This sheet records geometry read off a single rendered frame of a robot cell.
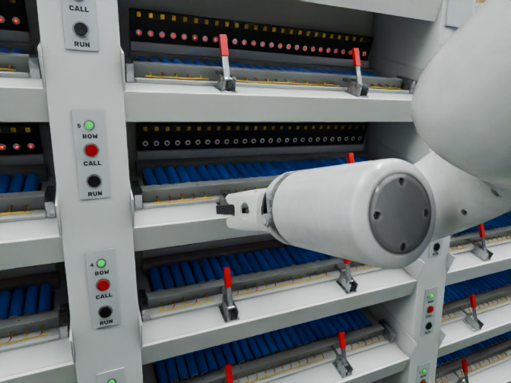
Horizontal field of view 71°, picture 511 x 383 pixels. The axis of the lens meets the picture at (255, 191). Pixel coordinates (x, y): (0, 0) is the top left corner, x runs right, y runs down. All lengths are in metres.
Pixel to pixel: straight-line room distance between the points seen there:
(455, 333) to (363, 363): 0.30
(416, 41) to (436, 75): 0.69
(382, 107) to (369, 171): 0.49
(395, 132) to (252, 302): 0.51
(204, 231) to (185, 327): 0.17
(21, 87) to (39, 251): 0.22
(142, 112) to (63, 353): 0.39
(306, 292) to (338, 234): 0.50
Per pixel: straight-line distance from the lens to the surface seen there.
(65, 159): 0.55
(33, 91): 0.55
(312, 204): 0.30
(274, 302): 0.73
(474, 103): 0.20
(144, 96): 0.56
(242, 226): 0.43
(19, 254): 0.59
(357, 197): 0.26
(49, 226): 0.60
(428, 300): 0.97
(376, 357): 0.98
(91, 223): 0.57
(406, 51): 0.92
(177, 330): 0.67
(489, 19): 0.21
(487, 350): 1.42
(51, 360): 0.67
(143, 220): 0.59
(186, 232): 0.60
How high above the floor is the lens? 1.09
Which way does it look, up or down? 11 degrees down
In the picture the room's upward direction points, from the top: straight up
